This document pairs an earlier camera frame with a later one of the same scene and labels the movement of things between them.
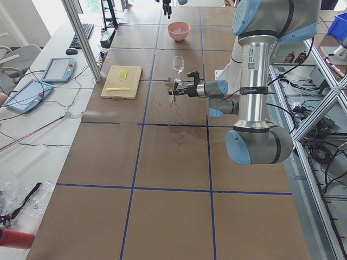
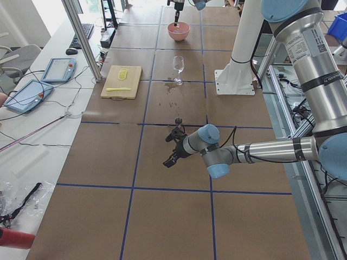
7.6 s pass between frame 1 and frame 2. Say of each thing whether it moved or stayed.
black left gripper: moved
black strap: stayed
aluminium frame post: stayed
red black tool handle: stayed
